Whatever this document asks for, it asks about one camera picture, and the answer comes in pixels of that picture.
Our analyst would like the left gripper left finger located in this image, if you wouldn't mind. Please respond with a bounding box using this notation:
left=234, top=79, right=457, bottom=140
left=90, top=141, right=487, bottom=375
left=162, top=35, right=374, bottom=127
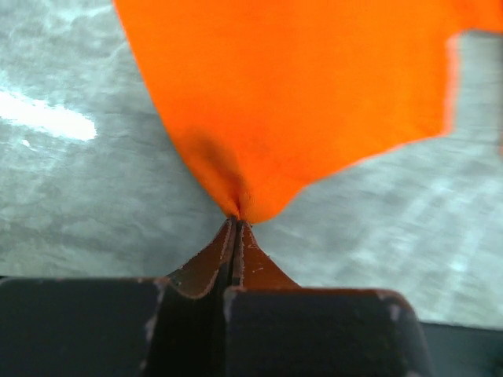
left=1, top=219, right=236, bottom=376

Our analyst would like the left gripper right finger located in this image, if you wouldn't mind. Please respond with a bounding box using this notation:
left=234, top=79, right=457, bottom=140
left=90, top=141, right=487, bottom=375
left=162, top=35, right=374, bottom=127
left=226, top=222, right=432, bottom=376

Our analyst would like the orange t shirt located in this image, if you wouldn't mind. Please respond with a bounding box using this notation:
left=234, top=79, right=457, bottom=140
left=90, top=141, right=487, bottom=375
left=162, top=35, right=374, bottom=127
left=115, top=1, right=502, bottom=223

